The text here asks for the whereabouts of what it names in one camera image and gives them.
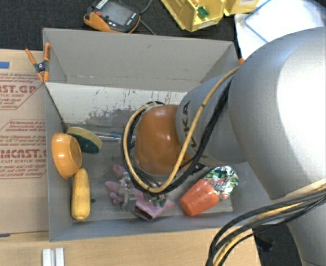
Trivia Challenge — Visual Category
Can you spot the yellow toy corn cob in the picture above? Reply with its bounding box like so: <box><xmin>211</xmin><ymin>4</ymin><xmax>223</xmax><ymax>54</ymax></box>
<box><xmin>70</xmin><ymin>167</ymin><xmax>91</xmax><ymax>222</ymax></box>

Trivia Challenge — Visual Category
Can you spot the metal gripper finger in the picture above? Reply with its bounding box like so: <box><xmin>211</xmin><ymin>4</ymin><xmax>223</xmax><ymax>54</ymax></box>
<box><xmin>121</xmin><ymin>185</ymin><xmax>138</xmax><ymax>212</ymax></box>
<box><xmin>118</xmin><ymin>172</ymin><xmax>132</xmax><ymax>197</ymax></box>

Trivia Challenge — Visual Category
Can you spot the green and white crumpled packet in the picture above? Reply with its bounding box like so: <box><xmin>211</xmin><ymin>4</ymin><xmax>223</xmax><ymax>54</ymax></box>
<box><xmin>203</xmin><ymin>165</ymin><xmax>240</xmax><ymax>201</ymax></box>

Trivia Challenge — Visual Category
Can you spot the brown cardboard board, red print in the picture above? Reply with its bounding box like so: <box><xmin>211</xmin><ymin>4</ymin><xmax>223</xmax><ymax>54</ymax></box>
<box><xmin>0</xmin><ymin>48</ymin><xmax>50</xmax><ymax>239</ymax></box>

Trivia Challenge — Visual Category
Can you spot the orange cup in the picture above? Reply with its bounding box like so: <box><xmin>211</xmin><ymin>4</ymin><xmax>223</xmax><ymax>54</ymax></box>
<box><xmin>179</xmin><ymin>178</ymin><xmax>221</xmax><ymax>218</ymax></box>

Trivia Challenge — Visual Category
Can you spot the clear pen with blue tip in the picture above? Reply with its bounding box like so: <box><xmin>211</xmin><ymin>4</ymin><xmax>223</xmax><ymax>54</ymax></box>
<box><xmin>92</xmin><ymin>132</ymin><xmax>136</xmax><ymax>143</ymax></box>

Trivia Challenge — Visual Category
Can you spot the yellow and green round sponge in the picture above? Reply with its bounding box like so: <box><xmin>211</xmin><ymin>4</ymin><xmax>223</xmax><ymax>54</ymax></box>
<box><xmin>66</xmin><ymin>126</ymin><xmax>104</xmax><ymax>155</ymax></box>

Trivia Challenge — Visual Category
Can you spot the grey metal bin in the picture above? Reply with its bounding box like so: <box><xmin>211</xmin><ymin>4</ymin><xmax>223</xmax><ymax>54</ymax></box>
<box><xmin>42</xmin><ymin>28</ymin><xmax>273</xmax><ymax>242</ymax></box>

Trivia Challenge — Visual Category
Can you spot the orange bowl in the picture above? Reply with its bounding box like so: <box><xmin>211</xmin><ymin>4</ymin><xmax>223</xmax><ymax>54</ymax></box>
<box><xmin>51</xmin><ymin>132</ymin><xmax>83</xmax><ymax>180</ymax></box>

